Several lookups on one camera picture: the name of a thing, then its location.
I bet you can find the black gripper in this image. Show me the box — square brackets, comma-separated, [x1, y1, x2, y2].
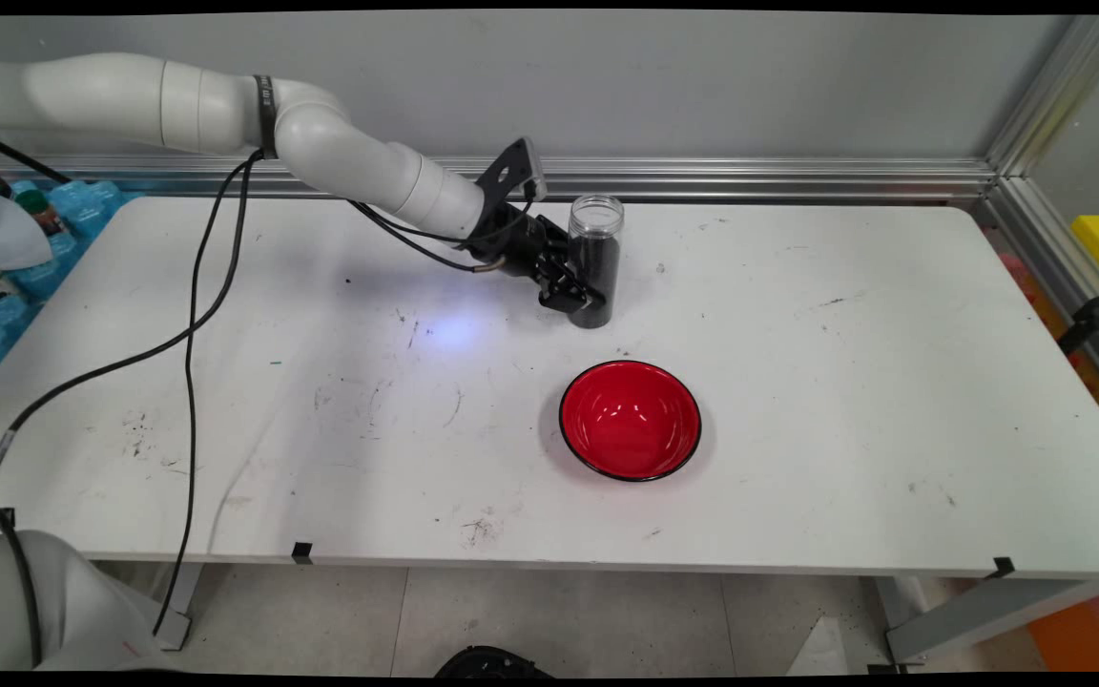
[467, 200, 606, 314]

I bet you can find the clear jar of black granules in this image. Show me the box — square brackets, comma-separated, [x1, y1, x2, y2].
[568, 195, 626, 330]

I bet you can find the red bowl with black rim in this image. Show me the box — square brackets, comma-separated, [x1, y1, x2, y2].
[558, 360, 702, 483]

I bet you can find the black round floor object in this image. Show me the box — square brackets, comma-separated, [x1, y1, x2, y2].
[433, 645, 558, 678]

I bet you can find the pink red packaging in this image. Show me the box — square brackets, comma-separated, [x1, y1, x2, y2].
[996, 250, 1099, 449]

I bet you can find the blue bottle pack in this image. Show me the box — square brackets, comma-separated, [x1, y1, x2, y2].
[0, 179, 145, 400]

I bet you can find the slim grey table leg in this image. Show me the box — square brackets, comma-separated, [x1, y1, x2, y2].
[151, 563, 205, 653]

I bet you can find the green-capped bottle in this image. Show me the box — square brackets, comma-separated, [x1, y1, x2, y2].
[13, 189, 66, 238]

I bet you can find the black clamp stand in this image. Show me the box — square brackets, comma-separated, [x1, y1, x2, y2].
[1057, 274, 1099, 356]

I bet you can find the wide grey table leg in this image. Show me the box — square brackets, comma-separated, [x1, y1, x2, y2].
[879, 575, 1099, 666]

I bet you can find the white paper sheet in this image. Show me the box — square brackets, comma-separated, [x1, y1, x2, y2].
[0, 196, 52, 273]

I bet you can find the orange box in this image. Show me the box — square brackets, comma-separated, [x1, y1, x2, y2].
[1026, 582, 1099, 671]

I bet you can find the silver wrist camera, black bracket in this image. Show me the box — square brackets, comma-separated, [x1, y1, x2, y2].
[475, 136, 549, 207]

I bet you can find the black camera cable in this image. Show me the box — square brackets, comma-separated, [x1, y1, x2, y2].
[347, 181, 539, 276]

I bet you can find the long aluminium frame rail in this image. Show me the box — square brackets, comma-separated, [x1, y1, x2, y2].
[0, 153, 999, 203]

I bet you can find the black strap on forearm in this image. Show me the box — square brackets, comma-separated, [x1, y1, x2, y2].
[252, 74, 280, 160]

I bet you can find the thin black cable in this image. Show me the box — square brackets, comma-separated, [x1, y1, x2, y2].
[151, 153, 266, 638]

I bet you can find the short aluminium frame rail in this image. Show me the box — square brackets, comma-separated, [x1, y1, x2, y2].
[979, 177, 1099, 411]

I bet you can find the upright aluminium frame post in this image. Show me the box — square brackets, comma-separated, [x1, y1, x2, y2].
[985, 14, 1099, 177]

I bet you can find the black strap on robot base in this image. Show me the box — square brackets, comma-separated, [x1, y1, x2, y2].
[0, 504, 43, 669]

